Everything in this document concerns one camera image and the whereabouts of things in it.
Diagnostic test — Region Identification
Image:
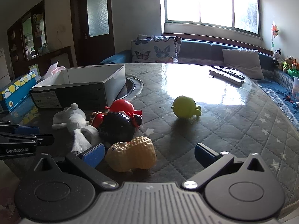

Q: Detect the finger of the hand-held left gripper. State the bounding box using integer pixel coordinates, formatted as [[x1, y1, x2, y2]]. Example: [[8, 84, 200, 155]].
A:
[[0, 132, 55, 147], [0, 121, 40, 135]]

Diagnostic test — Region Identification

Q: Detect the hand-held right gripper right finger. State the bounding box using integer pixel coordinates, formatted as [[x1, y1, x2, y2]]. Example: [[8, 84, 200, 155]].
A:
[[182, 143, 272, 190]]

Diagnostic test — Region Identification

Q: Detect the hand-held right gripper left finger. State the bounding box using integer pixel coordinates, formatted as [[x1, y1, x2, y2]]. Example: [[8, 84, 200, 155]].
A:
[[33, 143, 119, 190]]

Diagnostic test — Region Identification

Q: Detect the white plush rabbit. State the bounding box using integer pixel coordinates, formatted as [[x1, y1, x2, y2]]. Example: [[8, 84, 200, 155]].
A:
[[52, 103, 104, 155]]

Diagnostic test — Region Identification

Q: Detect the black and red doll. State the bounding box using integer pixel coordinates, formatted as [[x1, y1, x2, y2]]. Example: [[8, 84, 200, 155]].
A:
[[90, 111, 143, 143]]

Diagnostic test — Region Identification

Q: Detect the tan peanut toy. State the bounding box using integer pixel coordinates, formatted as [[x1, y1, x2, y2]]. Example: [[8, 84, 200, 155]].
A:
[[104, 136, 157, 173]]

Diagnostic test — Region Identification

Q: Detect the green round toy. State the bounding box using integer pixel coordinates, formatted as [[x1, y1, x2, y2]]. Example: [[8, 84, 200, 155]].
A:
[[172, 95, 202, 119]]

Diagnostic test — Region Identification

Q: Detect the red round toy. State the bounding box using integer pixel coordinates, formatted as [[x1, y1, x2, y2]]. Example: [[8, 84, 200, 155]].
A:
[[106, 99, 143, 118]]

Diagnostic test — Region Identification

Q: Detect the grey cardboard box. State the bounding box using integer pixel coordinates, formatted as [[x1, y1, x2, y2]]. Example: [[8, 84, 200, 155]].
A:
[[29, 64, 127, 109]]

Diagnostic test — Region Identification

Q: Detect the grey quilted desktop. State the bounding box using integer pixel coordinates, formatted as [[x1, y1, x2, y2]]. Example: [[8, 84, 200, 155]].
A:
[[0, 62, 299, 217]]

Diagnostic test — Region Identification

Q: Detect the blue and yellow tissue box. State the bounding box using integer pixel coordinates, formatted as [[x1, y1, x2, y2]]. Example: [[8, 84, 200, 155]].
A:
[[0, 71, 37, 114]]

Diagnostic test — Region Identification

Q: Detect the pink tissue pack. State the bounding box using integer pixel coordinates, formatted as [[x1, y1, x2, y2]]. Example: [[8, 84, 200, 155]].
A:
[[44, 59, 66, 78]]

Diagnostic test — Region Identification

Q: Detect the black remote control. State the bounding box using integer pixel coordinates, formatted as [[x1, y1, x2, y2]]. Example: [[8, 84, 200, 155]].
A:
[[209, 69, 244, 86], [212, 66, 245, 80]]

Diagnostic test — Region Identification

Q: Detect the dark wooden cabinet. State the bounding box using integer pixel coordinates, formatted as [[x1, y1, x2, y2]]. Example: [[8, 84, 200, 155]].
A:
[[7, 0, 73, 78]]

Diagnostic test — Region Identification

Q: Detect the grey pillow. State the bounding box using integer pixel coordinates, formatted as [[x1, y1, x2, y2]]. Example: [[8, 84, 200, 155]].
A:
[[222, 49, 264, 80]]

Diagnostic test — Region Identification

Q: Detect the blue sofa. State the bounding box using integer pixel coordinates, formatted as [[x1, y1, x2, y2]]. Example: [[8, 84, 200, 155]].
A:
[[100, 36, 299, 126]]

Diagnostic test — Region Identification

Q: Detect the clear plastic container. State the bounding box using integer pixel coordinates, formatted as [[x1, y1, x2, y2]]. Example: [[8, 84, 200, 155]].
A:
[[292, 76, 299, 99]]

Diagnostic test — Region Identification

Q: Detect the dark wooden door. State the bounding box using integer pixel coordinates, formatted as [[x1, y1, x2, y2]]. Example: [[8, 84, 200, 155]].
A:
[[70, 0, 115, 67]]

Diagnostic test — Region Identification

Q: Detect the butterfly print pillow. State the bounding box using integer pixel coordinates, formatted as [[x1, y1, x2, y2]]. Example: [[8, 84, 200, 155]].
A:
[[130, 38, 178, 63], [137, 34, 182, 56]]

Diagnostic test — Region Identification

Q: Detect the black and white cow plush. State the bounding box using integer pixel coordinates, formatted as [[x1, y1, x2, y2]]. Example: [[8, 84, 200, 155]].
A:
[[272, 49, 283, 67]]

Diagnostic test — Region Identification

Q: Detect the yellow green plush toy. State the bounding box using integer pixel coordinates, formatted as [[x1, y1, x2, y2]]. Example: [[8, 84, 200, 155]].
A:
[[279, 56, 295, 73]]

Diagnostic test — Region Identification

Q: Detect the colourful pinwheel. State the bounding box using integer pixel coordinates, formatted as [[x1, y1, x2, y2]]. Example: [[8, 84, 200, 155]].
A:
[[271, 21, 280, 52]]

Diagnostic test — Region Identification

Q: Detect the window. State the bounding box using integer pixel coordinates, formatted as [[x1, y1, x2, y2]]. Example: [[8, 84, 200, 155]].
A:
[[160, 0, 262, 38]]

